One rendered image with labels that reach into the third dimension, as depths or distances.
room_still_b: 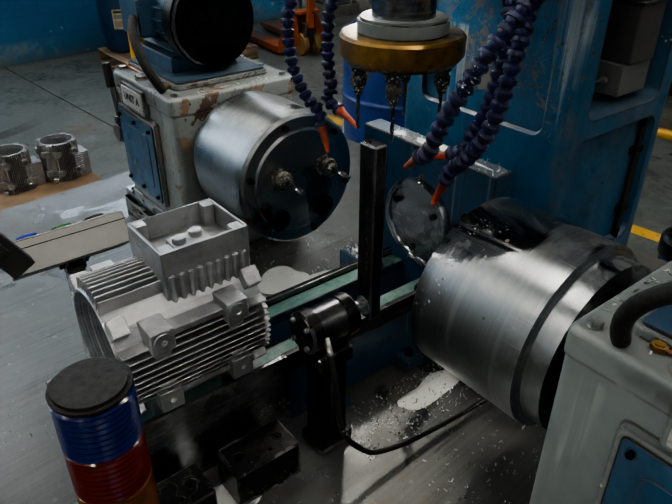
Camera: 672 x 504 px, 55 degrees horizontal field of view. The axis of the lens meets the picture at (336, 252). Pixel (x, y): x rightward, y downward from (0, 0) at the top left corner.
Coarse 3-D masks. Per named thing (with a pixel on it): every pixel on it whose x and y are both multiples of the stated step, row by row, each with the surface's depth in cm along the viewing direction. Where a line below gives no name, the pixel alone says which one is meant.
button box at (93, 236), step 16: (80, 224) 95; (96, 224) 97; (112, 224) 98; (16, 240) 91; (32, 240) 92; (48, 240) 93; (64, 240) 94; (80, 240) 95; (96, 240) 96; (112, 240) 98; (128, 240) 99; (32, 256) 92; (48, 256) 93; (64, 256) 94; (80, 256) 95; (32, 272) 91
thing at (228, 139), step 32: (256, 96) 121; (224, 128) 117; (256, 128) 112; (288, 128) 111; (224, 160) 114; (256, 160) 111; (288, 160) 115; (320, 160) 118; (224, 192) 117; (256, 192) 113; (288, 192) 118; (320, 192) 123; (256, 224) 117; (288, 224) 120; (320, 224) 127
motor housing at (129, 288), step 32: (96, 288) 77; (128, 288) 77; (160, 288) 79; (256, 288) 85; (96, 320) 88; (128, 320) 76; (192, 320) 78; (256, 320) 84; (96, 352) 88; (128, 352) 75; (192, 352) 79; (224, 352) 83; (160, 384) 78; (192, 384) 82
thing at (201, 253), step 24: (168, 216) 85; (192, 216) 88; (216, 216) 88; (144, 240) 79; (168, 240) 82; (192, 240) 82; (216, 240) 80; (240, 240) 82; (168, 264) 77; (192, 264) 79; (216, 264) 81; (240, 264) 84; (168, 288) 78; (192, 288) 80
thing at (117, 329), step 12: (72, 276) 82; (240, 276) 83; (252, 276) 83; (72, 288) 82; (108, 324) 73; (120, 324) 74; (108, 336) 74; (120, 336) 73; (264, 348) 90; (144, 408) 80
